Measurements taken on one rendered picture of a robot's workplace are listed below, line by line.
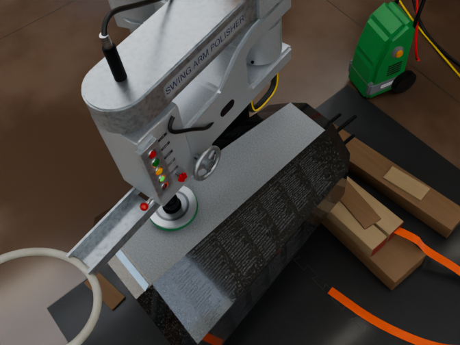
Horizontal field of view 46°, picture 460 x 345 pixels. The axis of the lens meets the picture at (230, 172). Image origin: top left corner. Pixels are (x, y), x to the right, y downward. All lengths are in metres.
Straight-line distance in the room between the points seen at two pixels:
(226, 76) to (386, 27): 1.69
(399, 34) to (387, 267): 1.38
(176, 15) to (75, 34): 2.78
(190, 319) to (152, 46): 1.17
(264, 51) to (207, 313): 1.12
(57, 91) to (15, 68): 0.47
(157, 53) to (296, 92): 2.18
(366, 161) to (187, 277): 1.49
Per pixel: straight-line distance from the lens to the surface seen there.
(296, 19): 4.29
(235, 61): 1.96
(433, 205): 3.25
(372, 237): 2.96
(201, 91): 1.98
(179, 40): 1.74
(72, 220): 3.51
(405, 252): 3.06
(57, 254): 2.10
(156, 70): 1.67
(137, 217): 2.11
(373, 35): 3.53
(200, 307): 2.35
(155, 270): 2.27
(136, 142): 1.70
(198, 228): 2.32
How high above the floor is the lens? 2.90
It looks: 58 degrees down
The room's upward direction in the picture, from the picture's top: 11 degrees counter-clockwise
